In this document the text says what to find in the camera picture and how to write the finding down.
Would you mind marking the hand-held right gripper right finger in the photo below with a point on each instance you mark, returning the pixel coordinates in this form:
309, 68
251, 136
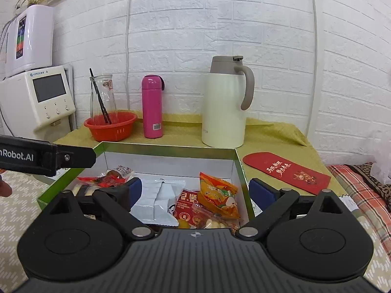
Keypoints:
257, 189

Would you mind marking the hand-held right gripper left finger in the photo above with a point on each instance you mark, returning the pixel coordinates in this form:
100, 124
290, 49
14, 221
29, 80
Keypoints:
136, 190

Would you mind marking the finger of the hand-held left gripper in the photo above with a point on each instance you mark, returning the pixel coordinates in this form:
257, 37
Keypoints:
78, 158

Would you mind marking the white foil packet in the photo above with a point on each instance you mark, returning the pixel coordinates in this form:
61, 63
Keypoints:
155, 201

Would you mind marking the red sausage stick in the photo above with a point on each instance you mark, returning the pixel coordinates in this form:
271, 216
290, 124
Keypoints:
100, 182

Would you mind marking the orange snack packet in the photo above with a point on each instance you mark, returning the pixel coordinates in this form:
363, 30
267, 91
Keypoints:
218, 195

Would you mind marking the green cardboard box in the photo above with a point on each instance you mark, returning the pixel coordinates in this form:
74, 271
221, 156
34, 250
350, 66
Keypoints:
171, 163

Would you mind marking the clear packet of peanuts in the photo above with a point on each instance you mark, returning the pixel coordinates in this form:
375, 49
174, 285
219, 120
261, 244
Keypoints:
220, 222

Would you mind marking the red mixed nut packet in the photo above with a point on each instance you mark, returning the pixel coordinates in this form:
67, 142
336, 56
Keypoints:
186, 207

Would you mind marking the yellow jelly cup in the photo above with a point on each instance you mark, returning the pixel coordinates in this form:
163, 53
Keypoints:
182, 225

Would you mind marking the person's left hand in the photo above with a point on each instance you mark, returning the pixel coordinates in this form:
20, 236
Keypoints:
4, 189

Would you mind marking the red envelope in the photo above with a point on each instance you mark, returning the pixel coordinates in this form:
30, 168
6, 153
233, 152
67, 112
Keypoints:
287, 171

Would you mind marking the red plastic basket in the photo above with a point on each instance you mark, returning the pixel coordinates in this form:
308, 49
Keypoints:
113, 129

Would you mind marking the white appliance with screen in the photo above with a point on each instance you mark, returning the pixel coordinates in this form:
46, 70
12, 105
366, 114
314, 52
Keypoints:
36, 103

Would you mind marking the black straw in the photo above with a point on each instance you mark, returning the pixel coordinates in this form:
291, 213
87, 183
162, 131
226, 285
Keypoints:
100, 97

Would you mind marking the patterned beige tablecloth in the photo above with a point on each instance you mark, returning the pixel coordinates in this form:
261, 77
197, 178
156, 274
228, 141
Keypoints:
18, 219

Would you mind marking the clear glass carafe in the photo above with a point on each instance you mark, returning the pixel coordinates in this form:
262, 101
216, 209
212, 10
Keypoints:
105, 97

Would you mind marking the yellow-green cloth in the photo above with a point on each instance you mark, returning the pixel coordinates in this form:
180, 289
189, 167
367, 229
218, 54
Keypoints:
183, 128

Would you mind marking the pink thermos bottle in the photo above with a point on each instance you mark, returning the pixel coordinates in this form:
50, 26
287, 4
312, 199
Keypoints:
151, 106

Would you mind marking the cream thermal jug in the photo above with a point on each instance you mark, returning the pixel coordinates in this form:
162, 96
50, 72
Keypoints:
223, 110

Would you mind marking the plaid cloth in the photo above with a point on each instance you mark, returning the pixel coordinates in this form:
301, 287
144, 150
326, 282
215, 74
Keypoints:
360, 186

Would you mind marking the white water purifier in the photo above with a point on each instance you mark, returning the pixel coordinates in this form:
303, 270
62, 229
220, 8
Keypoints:
33, 36

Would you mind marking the white plastic bag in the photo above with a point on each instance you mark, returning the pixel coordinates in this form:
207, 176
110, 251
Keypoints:
381, 158

